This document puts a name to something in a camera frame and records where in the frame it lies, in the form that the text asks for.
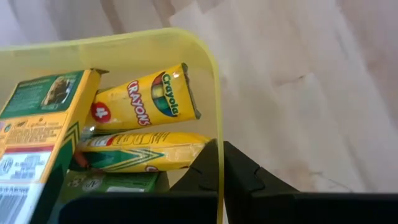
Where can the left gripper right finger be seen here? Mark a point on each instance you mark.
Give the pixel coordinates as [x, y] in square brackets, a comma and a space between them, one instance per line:
[248, 186]

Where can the small yellow crayon pack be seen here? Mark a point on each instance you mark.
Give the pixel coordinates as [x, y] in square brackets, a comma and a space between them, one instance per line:
[146, 99]
[140, 152]

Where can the yellow translucent plastic bin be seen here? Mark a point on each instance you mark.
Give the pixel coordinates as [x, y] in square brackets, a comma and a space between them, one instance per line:
[130, 53]

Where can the green and blue card box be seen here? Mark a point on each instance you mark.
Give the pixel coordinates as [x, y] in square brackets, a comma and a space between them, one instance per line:
[112, 183]

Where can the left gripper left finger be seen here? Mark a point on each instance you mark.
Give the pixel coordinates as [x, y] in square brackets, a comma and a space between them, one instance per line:
[199, 186]

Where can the yellow crayon box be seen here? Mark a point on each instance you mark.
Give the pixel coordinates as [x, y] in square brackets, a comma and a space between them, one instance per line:
[34, 137]

